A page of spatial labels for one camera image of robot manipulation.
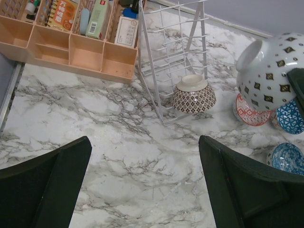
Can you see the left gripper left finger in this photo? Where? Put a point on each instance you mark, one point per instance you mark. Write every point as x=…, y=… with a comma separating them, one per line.
x=42, y=192

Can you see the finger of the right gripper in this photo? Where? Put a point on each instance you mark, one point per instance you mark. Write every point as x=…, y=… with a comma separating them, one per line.
x=296, y=79

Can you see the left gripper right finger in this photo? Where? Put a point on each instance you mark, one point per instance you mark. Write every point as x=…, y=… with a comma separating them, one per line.
x=245, y=193

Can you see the pink patterned bowl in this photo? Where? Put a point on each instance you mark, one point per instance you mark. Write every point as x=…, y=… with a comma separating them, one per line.
x=262, y=70

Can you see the red patterned bowl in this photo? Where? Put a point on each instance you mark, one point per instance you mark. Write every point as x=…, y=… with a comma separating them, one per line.
x=244, y=113

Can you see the brown patterned bowl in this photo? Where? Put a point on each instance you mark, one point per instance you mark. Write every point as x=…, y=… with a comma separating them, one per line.
x=193, y=95

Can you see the blue triangle patterned bowl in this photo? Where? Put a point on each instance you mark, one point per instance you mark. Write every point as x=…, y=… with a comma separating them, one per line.
x=289, y=118

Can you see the blue floral bowl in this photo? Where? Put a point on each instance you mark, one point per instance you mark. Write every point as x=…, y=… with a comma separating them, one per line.
x=286, y=157

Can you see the orange plastic desk organizer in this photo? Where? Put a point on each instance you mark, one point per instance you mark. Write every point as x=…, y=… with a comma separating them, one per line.
x=32, y=41

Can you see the green white box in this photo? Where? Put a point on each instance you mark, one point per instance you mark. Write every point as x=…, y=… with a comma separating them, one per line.
x=98, y=23

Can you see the orange snack packet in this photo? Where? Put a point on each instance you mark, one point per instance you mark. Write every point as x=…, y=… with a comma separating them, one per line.
x=62, y=13

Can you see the blue small box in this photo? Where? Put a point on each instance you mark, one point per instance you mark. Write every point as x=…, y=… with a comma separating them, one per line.
x=127, y=12

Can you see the light blue tube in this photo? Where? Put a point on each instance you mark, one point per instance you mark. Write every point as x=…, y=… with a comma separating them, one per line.
x=84, y=20

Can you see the small bottles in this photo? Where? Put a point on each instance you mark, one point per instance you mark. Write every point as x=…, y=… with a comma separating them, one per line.
x=31, y=6

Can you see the white wire dish rack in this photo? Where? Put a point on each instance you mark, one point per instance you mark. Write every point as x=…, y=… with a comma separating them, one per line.
x=172, y=44

